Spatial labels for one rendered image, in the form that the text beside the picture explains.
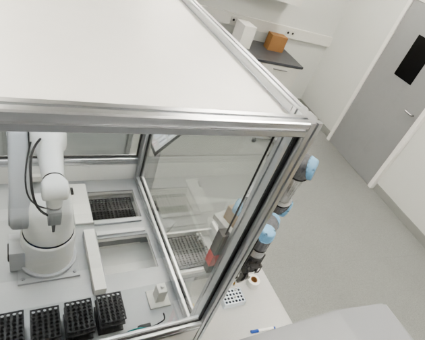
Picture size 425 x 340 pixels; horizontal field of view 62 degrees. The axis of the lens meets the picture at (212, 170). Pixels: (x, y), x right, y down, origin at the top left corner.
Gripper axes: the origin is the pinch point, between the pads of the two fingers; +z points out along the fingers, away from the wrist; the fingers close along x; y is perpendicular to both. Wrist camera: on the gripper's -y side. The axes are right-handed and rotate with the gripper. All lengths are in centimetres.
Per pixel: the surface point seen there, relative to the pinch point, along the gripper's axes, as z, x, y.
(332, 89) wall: 35, 310, 329
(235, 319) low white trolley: 21.3, -9.3, 3.9
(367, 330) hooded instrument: -79, -60, -29
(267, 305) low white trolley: 21.2, -6.2, 24.9
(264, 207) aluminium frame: -74, -22, -30
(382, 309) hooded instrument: -77, -56, -19
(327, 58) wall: 4, 353, 332
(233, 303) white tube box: 17.5, -2.8, 4.3
